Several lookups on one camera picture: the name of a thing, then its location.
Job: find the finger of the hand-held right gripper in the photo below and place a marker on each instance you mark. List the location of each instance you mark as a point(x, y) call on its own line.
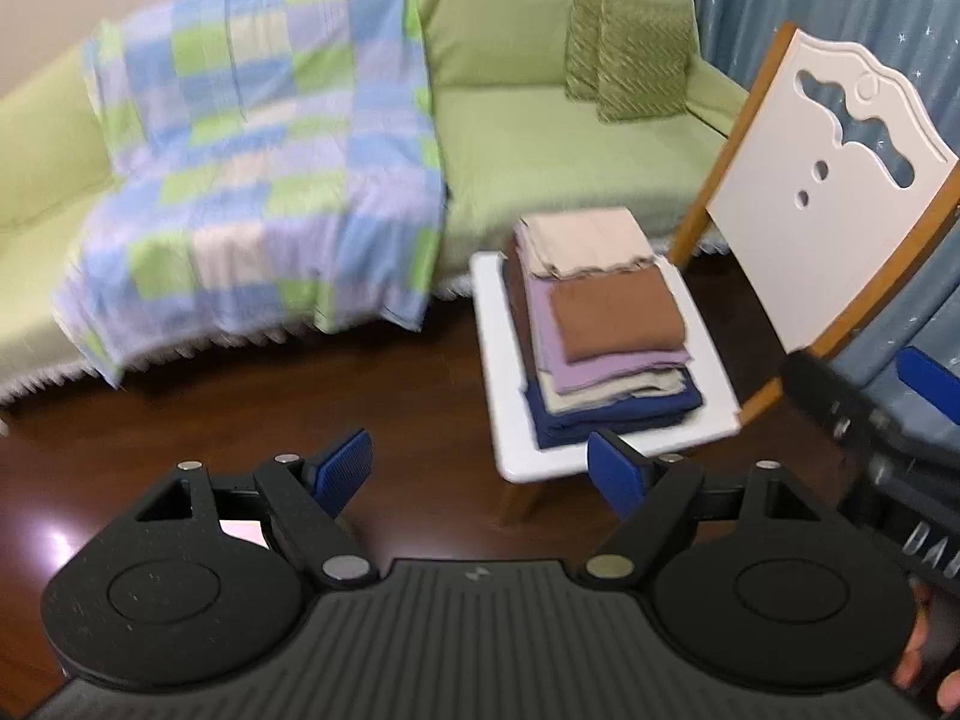
point(930, 386)
point(817, 390)

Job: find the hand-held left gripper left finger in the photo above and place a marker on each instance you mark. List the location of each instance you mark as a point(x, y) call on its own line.
point(345, 465)

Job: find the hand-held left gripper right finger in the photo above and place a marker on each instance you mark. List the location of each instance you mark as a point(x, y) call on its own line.
point(619, 469)

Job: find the brown cloth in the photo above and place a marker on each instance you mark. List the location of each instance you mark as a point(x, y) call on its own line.
point(619, 315)

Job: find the person's right hand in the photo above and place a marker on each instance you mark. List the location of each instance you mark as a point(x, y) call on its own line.
point(926, 652)

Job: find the stack of folded cloths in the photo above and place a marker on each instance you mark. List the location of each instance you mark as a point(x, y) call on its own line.
point(615, 416)

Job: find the cream folded cloth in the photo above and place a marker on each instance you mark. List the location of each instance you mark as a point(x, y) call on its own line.
point(622, 390)

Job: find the purple folded cloth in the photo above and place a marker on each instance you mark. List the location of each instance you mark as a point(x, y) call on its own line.
point(551, 345)

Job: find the white wooden chair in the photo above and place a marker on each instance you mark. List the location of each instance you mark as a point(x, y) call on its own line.
point(832, 187)

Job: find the beige folded cloth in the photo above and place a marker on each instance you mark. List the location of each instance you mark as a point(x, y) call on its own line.
point(585, 240)

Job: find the blue green checked blanket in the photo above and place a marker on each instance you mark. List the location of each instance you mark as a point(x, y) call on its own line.
point(255, 165)

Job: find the green covered sofa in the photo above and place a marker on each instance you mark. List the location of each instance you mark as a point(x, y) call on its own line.
point(525, 135)

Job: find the green patterned cushion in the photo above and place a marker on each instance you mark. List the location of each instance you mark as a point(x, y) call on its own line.
point(645, 60)
point(581, 41)

